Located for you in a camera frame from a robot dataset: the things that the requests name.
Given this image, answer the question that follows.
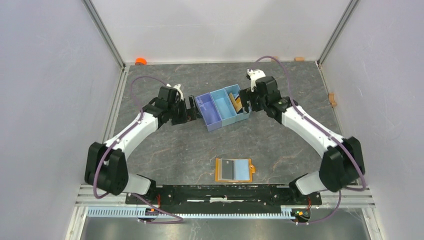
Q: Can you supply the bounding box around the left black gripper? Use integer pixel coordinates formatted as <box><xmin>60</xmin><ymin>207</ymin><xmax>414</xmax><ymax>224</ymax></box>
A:
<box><xmin>168</xmin><ymin>95</ymin><xmax>203</xmax><ymax>126</ymax></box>

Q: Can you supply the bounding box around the light blue bin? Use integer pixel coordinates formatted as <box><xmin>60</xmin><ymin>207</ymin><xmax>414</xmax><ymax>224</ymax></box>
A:
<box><xmin>224</xmin><ymin>84</ymin><xmax>250</xmax><ymax>122</ymax></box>
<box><xmin>210</xmin><ymin>88</ymin><xmax>237</xmax><ymax>127</ymax></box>

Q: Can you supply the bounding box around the stack of credit cards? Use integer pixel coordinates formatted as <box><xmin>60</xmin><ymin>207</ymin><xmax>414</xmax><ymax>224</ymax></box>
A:
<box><xmin>228</xmin><ymin>92</ymin><xmax>244</xmax><ymax>114</ymax></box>

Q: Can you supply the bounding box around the grey credit card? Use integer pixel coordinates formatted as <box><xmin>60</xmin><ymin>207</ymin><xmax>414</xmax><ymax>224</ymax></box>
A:
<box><xmin>221</xmin><ymin>159</ymin><xmax>234</xmax><ymax>180</ymax></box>

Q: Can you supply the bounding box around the orange leather card holder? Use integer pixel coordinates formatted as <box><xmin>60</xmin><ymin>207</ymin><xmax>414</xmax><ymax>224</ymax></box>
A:
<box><xmin>214</xmin><ymin>158</ymin><xmax>256</xmax><ymax>183</ymax></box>

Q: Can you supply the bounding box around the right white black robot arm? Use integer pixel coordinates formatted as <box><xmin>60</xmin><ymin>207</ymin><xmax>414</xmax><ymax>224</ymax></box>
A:
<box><xmin>239</xmin><ymin>74</ymin><xmax>366</xmax><ymax>204</ymax></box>

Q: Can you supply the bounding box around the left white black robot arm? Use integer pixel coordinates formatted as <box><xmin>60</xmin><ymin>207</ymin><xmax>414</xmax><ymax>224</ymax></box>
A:
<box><xmin>84</xmin><ymin>84</ymin><xmax>201</xmax><ymax>204</ymax></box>

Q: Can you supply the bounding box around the purple plastic bin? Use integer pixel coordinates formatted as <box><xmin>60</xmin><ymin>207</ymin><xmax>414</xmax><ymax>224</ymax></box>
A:
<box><xmin>195</xmin><ymin>93</ymin><xmax>222</xmax><ymax>132</ymax></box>

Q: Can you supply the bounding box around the right wooden block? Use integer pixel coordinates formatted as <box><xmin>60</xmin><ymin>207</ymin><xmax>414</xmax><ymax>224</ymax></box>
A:
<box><xmin>294</xmin><ymin>56</ymin><xmax>305</xmax><ymax>62</ymax></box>

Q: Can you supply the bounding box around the orange round cap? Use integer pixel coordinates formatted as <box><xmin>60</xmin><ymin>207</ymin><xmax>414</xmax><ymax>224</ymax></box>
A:
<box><xmin>134</xmin><ymin>57</ymin><xmax>147</xmax><ymax>66</ymax></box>

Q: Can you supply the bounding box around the curved wooden piece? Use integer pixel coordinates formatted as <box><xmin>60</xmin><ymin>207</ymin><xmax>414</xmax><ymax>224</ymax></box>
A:
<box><xmin>328</xmin><ymin>92</ymin><xmax>338</xmax><ymax>108</ymax></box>

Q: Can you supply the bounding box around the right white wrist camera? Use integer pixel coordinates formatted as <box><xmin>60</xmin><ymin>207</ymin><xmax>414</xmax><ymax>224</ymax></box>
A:
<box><xmin>246</xmin><ymin>69</ymin><xmax>266</xmax><ymax>92</ymax></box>

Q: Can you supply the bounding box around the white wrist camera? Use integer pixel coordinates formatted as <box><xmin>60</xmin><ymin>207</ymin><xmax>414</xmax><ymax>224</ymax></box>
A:
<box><xmin>166</xmin><ymin>83</ymin><xmax>185</xmax><ymax>102</ymax></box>
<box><xmin>246</xmin><ymin>69</ymin><xmax>266</xmax><ymax>92</ymax></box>

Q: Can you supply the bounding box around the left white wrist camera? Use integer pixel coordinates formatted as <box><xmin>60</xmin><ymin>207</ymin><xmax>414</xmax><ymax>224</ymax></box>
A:
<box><xmin>166</xmin><ymin>83</ymin><xmax>185</xmax><ymax>102</ymax></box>

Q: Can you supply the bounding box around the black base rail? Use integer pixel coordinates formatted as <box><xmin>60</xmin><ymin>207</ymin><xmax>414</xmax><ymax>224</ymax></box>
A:
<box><xmin>144</xmin><ymin>184</ymin><xmax>323</xmax><ymax>214</ymax></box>

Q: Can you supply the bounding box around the white slotted cable duct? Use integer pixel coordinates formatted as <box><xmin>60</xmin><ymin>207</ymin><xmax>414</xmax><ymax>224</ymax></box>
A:
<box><xmin>86</xmin><ymin>206</ymin><xmax>295</xmax><ymax>220</ymax></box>

